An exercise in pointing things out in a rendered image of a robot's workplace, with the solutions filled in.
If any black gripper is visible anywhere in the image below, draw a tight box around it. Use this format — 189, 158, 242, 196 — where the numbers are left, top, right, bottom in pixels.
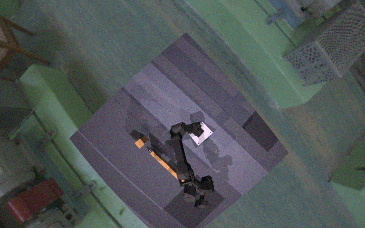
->
194, 175, 212, 209

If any wooden post with slot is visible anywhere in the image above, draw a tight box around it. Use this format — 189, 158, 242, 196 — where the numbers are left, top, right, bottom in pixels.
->
135, 136, 149, 148

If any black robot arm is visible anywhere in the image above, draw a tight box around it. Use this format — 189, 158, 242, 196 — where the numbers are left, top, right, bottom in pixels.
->
169, 122, 214, 202

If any wooden bed side rail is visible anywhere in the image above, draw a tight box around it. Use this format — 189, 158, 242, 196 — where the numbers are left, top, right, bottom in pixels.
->
149, 149, 177, 178

